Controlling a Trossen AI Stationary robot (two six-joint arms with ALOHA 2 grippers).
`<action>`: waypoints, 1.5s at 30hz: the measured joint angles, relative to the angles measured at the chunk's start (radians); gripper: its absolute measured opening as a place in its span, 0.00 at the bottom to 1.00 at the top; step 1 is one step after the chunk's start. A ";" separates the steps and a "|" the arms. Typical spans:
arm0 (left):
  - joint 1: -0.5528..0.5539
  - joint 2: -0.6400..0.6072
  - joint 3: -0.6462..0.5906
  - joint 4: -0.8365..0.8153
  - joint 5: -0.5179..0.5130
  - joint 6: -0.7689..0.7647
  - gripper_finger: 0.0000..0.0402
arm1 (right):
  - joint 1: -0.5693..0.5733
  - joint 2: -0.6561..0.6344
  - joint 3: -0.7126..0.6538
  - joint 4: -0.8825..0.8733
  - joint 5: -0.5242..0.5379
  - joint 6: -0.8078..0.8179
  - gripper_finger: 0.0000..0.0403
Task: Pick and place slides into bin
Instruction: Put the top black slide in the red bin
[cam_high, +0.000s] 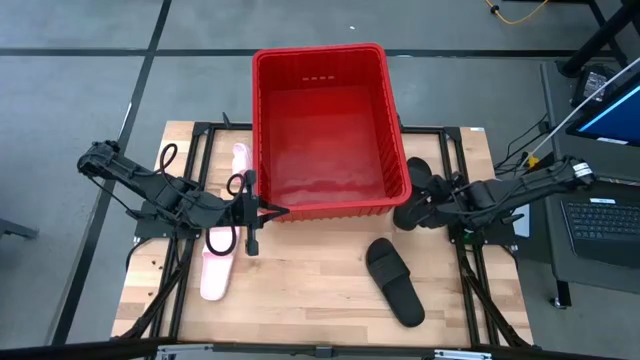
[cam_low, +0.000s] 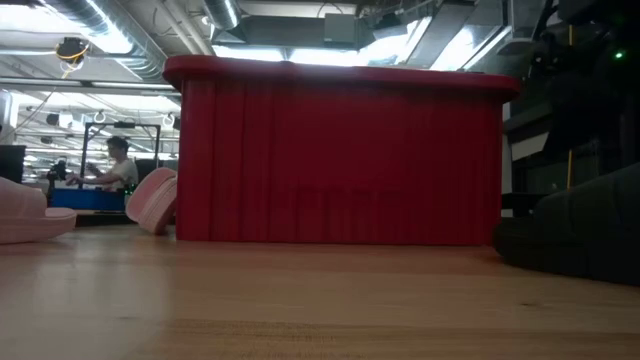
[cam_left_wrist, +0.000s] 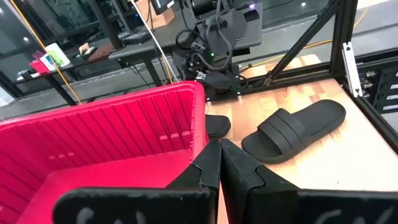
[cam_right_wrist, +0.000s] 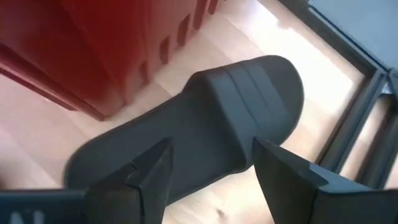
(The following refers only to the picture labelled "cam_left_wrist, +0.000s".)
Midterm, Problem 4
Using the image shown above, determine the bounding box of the red ribbed plastic bin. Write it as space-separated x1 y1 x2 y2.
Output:
0 80 210 224

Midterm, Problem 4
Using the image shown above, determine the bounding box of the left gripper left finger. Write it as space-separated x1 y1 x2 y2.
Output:
52 139 222 224

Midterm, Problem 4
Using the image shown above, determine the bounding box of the black aluminium frame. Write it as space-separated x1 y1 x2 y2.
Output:
264 0 398 153

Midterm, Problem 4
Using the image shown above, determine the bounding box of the black keyboard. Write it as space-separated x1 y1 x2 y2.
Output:
120 30 154 45

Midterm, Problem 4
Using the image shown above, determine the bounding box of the light wooden box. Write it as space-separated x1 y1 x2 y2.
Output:
136 0 175 29

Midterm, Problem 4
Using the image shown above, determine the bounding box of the small red box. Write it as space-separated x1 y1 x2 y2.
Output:
29 58 50 75

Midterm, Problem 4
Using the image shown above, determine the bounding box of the small white box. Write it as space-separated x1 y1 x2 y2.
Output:
39 53 57 72

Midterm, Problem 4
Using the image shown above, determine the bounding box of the black labelled control panel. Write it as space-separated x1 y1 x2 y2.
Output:
357 67 398 114

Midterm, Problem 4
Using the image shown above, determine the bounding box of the grey desk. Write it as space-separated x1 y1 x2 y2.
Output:
108 1 264 88

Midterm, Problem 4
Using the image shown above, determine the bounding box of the orange floor cable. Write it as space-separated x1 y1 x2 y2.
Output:
241 6 371 72

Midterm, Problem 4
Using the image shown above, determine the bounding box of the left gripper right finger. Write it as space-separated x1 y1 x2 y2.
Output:
220 138 398 224

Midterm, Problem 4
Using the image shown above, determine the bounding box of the green white wipes canister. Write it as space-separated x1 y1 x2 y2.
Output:
45 42 72 68

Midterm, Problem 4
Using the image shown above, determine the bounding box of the black side table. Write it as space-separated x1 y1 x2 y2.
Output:
14 43 125 106

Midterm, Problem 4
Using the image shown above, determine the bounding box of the yellow hanging cable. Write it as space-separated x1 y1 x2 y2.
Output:
8 0 82 106

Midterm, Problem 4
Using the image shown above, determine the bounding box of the white metal bracket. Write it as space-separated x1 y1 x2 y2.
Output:
341 42 364 98

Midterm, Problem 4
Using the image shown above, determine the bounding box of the white cable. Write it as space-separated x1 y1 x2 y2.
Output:
129 0 180 83

